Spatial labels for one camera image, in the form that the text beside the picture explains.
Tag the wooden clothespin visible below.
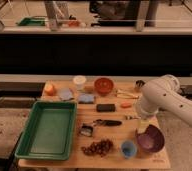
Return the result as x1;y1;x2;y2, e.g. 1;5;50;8
116;89;139;99

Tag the white plastic cup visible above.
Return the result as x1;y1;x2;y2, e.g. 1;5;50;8
73;75;87;90

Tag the orange carrot toy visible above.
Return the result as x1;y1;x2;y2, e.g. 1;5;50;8
120;102;132;109

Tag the grey blue cloth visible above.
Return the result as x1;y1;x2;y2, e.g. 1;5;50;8
58;88;74;101

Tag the orange round fruit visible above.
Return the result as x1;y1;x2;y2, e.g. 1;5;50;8
44;83;56;96

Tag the green plastic tray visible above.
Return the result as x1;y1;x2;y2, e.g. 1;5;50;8
15;101;77;161

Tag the small blue cup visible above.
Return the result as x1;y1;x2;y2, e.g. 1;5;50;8
120;140;137;159

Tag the red bowl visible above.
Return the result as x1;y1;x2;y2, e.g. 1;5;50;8
94;77;114;96

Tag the black handled peeler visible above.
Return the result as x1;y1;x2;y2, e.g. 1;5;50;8
93;119;122;127

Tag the wooden board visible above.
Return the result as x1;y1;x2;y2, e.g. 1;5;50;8
17;80;172;170

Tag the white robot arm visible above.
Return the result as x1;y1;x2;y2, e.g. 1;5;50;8
135;75;192;127

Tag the blue sponge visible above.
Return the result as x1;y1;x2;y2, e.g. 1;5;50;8
78;94;95;104

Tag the bunch of dark grapes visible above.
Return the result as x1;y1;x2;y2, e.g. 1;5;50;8
81;139;114;157

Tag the purple bowl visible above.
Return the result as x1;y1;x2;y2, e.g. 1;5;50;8
135;125;165;153

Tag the small metal cup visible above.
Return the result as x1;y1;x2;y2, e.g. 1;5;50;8
135;80;145;91

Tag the background green tray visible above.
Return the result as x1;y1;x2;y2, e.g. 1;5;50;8
17;17;45;26

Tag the black binder clip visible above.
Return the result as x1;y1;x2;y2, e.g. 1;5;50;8
79;124;94;137

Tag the black eraser block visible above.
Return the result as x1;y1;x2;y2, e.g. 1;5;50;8
96;104;116;112

